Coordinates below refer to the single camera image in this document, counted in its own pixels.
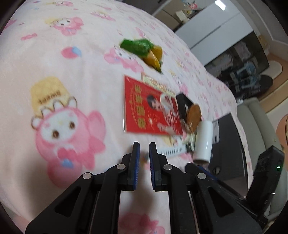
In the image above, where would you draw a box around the black cardboard shoe box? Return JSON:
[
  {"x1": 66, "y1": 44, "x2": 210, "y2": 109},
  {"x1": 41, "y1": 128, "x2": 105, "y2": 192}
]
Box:
[{"x1": 208, "y1": 114, "x2": 248, "y2": 181}]

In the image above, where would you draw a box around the black glass display cabinet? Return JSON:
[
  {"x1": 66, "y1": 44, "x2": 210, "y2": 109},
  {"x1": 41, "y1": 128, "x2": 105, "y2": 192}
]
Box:
[{"x1": 204, "y1": 32, "x2": 273, "y2": 100}]

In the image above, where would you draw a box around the brown cabinet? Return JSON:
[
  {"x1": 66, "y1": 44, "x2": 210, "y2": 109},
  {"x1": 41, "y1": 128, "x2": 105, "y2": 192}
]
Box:
[{"x1": 153, "y1": 0, "x2": 203, "y2": 32}]

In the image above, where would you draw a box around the white plastic comb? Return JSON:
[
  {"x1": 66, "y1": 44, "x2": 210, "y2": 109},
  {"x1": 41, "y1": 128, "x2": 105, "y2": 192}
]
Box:
[{"x1": 157, "y1": 145, "x2": 186, "y2": 158}]

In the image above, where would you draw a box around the wooden comb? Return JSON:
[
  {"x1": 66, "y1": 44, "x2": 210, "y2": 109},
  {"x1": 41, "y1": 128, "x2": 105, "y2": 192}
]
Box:
[{"x1": 181, "y1": 104, "x2": 202, "y2": 133}]

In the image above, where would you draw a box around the green yellow plastic wrapper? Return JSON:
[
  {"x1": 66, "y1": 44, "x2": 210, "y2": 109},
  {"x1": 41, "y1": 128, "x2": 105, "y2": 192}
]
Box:
[{"x1": 120, "y1": 39, "x2": 163, "y2": 73}]

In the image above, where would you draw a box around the small black box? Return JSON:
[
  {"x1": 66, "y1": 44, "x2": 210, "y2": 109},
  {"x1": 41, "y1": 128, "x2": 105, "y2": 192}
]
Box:
[{"x1": 176, "y1": 93, "x2": 194, "y2": 120}]

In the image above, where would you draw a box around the white cylindrical roll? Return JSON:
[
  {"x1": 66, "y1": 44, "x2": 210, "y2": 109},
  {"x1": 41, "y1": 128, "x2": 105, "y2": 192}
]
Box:
[{"x1": 193, "y1": 120, "x2": 213, "y2": 163}]

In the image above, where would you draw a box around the grey padded headboard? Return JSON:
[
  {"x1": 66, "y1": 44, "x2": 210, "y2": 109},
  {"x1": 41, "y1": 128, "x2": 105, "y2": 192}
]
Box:
[{"x1": 237, "y1": 98, "x2": 287, "y2": 221}]

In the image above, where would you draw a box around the red packet card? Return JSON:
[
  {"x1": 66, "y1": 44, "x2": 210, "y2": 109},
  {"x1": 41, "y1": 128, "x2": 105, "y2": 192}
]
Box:
[{"x1": 124, "y1": 76, "x2": 183, "y2": 136}]

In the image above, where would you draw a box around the white wardrobe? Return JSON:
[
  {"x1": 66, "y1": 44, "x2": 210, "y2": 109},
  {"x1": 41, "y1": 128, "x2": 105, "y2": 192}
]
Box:
[{"x1": 175, "y1": 1, "x2": 253, "y2": 65}]

